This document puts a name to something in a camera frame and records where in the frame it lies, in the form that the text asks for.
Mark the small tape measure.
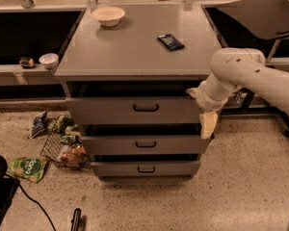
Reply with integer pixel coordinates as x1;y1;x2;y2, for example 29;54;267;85
19;57;35;68

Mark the black cable on floor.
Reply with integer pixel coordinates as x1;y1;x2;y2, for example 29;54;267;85
5;173;58;231

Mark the grey middle drawer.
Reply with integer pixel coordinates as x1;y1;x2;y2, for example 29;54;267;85
81;135;210;155

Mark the grey bottom drawer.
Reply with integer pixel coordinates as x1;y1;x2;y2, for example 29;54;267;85
91;161;200;177

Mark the cream bowl on cabinet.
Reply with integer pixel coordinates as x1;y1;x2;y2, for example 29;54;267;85
92;7;125;27

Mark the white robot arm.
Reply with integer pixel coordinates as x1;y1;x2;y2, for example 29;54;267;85
189;48;289;231

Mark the dark chip bag on floor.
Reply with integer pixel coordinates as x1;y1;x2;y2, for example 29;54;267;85
31;111;47;138

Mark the dark blue snack packet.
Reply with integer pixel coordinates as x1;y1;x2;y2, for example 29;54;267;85
157;34;185;51

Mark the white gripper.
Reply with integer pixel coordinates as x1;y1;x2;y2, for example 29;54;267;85
185;81;229;140

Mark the green packet in basket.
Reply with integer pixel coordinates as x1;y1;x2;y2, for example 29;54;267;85
52;115;74;134

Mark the grey drawer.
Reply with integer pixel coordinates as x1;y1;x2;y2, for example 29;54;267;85
81;135;210;155
66;97;199;124
91;161;200;177

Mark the black wire basket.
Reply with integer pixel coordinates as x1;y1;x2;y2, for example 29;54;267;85
40;120;91;169

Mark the grey drawer cabinet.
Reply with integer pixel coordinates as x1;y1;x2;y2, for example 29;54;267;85
53;2;223;180

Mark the green snack bag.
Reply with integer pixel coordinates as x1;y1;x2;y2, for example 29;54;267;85
8;157;47;183

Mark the small white cup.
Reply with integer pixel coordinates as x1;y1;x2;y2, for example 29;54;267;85
39;53;59;69

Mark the black handle at bottom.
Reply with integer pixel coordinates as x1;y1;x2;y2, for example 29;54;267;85
70;208;81;231

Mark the orange red snack bag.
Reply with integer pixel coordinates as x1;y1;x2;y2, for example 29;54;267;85
60;143;86;164

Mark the grey top drawer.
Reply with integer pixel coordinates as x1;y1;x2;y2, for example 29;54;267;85
66;97;199;124

